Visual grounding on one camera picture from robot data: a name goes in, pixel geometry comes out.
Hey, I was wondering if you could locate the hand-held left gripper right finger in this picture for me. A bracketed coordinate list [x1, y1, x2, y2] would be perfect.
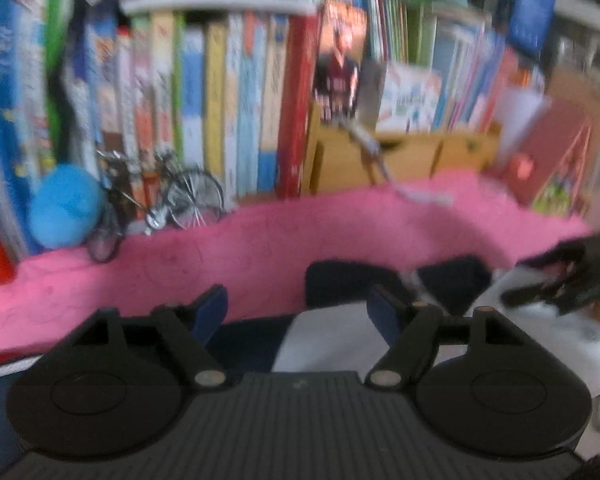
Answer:
[365, 285, 531, 390]

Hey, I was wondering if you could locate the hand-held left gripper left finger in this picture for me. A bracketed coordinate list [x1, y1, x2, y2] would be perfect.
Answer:
[72, 284, 229, 388]

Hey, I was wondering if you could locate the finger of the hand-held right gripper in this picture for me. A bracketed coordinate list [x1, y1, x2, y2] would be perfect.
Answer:
[500, 279, 572, 307]
[519, 240, 581, 270]

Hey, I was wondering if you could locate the white and navy jacket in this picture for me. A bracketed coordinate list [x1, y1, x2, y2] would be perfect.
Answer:
[205, 255, 600, 397]

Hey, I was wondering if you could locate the miniature bicycle model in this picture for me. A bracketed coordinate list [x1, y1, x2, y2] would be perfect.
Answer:
[87, 147, 227, 264]

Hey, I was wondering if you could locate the brown cardboard box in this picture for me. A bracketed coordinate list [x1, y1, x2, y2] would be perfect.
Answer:
[495, 67, 600, 207]

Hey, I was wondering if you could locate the wooden drawer box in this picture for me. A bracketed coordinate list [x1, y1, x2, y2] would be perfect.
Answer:
[300, 120, 502, 197]

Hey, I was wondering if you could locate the blue plush ball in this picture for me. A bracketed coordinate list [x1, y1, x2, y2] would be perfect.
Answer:
[30, 164, 109, 251]

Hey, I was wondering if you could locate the row of thick colourful books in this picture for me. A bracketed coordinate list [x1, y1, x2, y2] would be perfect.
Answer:
[62, 10, 322, 202]

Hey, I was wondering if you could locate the white box with colourful print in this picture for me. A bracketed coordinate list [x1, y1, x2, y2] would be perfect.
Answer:
[375, 62, 444, 134]

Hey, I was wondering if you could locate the blue hardcover book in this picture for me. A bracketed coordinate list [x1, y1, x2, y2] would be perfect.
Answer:
[507, 0, 559, 54]

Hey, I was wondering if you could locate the dark photo magazine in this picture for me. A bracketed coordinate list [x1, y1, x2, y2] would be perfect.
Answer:
[312, 0, 369, 124]

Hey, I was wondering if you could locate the row of thin blue booklets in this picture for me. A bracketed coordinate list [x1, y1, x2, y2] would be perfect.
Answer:
[0, 0, 77, 262]

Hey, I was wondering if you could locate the white shelf board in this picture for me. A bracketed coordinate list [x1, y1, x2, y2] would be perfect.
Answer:
[120, 0, 317, 17]

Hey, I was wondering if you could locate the grey cable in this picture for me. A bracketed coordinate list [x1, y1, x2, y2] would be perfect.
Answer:
[340, 120, 454, 207]

